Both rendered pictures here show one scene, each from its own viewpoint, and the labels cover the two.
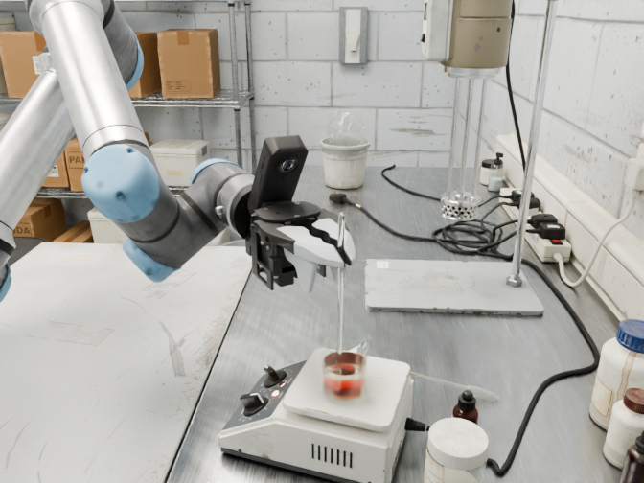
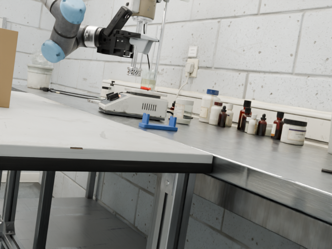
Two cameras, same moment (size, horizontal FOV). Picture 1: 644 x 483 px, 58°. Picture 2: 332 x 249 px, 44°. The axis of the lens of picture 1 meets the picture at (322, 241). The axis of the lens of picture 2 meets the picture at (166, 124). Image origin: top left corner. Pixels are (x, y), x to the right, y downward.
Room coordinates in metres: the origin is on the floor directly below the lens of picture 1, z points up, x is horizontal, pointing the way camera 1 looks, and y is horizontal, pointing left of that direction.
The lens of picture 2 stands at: (-0.57, 0.73, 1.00)
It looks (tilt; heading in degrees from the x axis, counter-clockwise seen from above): 5 degrees down; 322
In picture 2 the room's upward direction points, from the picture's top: 9 degrees clockwise
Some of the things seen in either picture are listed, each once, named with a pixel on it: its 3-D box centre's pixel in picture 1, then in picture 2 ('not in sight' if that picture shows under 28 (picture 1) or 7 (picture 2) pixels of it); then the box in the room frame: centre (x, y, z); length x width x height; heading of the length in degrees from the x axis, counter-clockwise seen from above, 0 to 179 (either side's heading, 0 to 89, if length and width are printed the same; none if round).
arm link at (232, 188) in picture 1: (247, 207); (95, 37); (0.71, 0.09, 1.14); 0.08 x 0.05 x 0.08; 120
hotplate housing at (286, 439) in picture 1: (327, 412); (136, 104); (0.55, -0.01, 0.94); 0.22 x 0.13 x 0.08; 71
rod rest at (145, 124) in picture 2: not in sight; (159, 121); (0.27, 0.10, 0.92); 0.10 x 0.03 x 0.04; 83
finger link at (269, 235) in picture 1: (283, 233); (130, 35); (0.58, 0.04, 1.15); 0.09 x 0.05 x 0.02; 29
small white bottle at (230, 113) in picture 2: not in sight; (228, 115); (0.52, -0.40, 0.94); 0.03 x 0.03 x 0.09
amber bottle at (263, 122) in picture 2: not in sight; (262, 124); (0.31, -0.35, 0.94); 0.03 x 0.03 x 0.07
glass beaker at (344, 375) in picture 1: (343, 364); (148, 79); (0.53, -0.02, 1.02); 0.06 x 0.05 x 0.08; 153
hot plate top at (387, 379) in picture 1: (349, 385); (145, 92); (0.55, -0.03, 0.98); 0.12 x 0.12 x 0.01; 71
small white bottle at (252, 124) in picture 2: not in sight; (252, 124); (0.33, -0.33, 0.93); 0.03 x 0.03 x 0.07
